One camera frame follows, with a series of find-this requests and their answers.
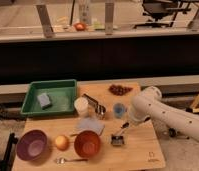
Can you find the black dish brush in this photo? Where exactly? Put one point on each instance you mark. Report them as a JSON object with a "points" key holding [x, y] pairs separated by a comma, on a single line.
{"points": [[117, 139]]}

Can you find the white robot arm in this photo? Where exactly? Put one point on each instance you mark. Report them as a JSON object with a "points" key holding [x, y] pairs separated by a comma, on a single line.
{"points": [[147, 103]]}

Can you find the white plastic cup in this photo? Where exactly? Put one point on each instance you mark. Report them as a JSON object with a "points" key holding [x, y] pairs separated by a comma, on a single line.
{"points": [[81, 106]]}

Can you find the blue plastic cup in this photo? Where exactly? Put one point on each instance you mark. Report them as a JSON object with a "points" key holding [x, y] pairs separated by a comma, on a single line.
{"points": [[119, 110]]}

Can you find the green plastic tray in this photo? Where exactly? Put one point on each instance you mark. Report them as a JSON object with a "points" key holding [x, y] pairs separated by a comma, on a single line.
{"points": [[62, 94]]}

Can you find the grey folded cloth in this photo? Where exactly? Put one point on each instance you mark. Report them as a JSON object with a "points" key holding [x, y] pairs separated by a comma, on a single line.
{"points": [[90, 124]]}

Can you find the wooden board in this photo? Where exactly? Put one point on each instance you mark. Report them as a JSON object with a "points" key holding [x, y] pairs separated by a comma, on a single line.
{"points": [[140, 151]]}

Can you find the blue sponge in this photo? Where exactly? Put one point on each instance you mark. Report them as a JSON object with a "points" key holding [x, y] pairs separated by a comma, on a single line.
{"points": [[44, 100]]}

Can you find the orange bowl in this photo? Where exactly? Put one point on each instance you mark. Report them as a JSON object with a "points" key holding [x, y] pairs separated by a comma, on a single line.
{"points": [[87, 144]]}

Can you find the red fruit on shelf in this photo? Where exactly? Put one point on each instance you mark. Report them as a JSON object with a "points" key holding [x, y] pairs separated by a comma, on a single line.
{"points": [[80, 26]]}

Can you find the yellow apple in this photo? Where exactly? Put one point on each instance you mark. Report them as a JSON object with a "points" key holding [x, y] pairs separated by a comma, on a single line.
{"points": [[62, 142]]}

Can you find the silver fork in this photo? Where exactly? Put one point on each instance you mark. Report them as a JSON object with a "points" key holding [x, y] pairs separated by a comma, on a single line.
{"points": [[63, 160]]}

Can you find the purple bowl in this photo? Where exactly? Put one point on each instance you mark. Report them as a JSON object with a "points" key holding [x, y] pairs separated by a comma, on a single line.
{"points": [[31, 145]]}

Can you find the black office chair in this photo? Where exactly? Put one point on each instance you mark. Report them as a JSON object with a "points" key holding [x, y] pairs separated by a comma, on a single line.
{"points": [[163, 12]]}

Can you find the black clamp mount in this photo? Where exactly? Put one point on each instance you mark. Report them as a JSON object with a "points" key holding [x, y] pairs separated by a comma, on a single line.
{"points": [[175, 134]]}

